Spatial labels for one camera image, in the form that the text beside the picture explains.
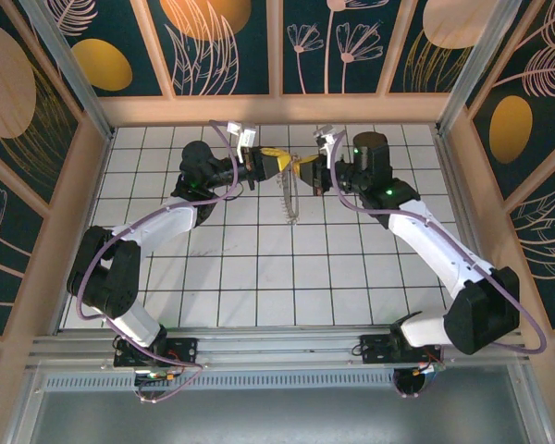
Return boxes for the aluminium corner post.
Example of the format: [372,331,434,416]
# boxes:
[437,0,522,135]
[20,0,117,142]

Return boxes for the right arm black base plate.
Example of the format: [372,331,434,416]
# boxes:
[359,333,445,366]

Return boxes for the wristband keyring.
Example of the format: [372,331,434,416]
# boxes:
[276,154,302,228]

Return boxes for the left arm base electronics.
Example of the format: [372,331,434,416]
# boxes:
[133,367,184,388]

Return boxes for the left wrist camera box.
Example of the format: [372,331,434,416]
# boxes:
[225,119,260,150]

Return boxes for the grey metal panel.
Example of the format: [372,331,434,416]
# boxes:
[8,364,551,444]

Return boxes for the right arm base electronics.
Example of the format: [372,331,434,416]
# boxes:
[391,360,445,398]

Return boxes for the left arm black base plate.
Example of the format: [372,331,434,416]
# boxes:
[113,330,200,369]

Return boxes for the long aluminium mounting rail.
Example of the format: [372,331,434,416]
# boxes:
[27,326,531,371]

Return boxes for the side aluminium rail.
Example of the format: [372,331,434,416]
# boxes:
[434,131,503,329]

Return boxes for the slotted grey cable duct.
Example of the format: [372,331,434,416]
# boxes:
[43,373,399,392]

